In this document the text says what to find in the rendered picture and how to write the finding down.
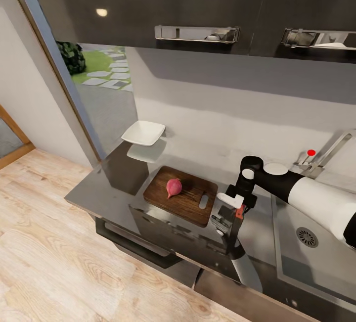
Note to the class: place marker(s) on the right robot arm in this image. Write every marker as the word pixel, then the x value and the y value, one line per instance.
pixel 331 208

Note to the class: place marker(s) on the vidalia onion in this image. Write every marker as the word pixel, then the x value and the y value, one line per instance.
pixel 174 186

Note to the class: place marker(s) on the parer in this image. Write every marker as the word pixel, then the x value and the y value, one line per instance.
pixel 236 225

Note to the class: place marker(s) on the bowl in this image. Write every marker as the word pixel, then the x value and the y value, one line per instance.
pixel 144 133

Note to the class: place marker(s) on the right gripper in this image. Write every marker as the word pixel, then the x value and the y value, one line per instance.
pixel 249 198

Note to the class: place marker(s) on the cutting board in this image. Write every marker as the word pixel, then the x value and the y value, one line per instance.
pixel 186 202

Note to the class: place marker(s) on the cabinet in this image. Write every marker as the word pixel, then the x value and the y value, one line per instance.
pixel 317 30

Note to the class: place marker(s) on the dishwasher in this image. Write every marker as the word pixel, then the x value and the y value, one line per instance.
pixel 164 261

